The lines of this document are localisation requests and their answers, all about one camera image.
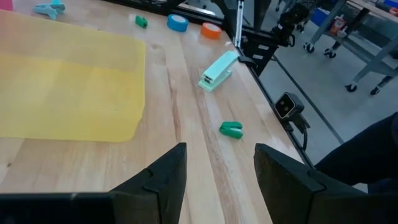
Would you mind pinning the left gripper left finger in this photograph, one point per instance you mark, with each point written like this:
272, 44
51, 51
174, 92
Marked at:
161, 193

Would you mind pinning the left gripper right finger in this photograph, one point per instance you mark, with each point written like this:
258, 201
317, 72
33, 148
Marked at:
289, 193

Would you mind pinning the small green stapler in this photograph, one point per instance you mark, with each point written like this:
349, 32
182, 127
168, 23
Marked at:
231, 130
141, 21

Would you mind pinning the mint green stapler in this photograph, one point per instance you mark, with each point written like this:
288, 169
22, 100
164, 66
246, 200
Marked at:
217, 73

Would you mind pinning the orange tape roll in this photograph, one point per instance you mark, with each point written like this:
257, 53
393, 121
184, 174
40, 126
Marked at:
211, 35

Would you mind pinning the blue tape roll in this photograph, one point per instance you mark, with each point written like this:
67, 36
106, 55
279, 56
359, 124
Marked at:
177, 28

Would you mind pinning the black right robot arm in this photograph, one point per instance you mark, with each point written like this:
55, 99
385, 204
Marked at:
262, 57

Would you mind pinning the person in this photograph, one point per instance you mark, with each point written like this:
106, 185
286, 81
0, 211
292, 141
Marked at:
367, 155

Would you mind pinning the yellow plastic tray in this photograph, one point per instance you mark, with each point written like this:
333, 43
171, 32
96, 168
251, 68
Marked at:
62, 93

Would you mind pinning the grey wheeled table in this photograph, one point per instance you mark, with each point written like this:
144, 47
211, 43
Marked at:
373, 62

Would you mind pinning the orange and white bottle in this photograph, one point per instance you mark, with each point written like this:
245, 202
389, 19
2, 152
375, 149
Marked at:
337, 25

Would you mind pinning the pink plastic tray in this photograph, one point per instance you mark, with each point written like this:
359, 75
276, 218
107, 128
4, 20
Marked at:
4, 3

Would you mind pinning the black table-level camera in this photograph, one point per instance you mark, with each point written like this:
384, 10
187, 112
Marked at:
287, 105

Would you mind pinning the silver mounting bracket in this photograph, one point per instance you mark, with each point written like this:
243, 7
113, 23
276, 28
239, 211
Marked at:
239, 21

